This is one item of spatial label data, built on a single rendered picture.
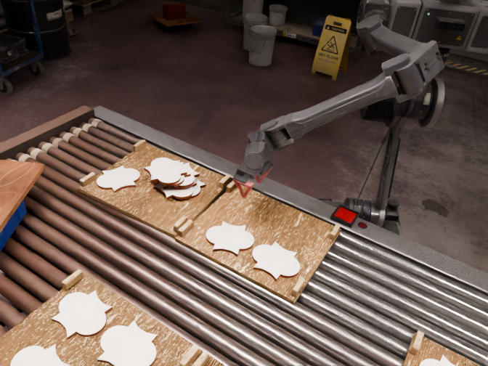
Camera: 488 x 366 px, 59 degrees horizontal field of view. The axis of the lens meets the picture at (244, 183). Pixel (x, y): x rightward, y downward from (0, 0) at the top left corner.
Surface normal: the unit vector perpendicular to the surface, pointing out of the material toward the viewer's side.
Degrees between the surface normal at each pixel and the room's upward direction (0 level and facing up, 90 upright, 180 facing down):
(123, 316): 0
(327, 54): 77
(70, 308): 0
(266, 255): 0
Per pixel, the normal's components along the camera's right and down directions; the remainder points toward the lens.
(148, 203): 0.08, -0.79
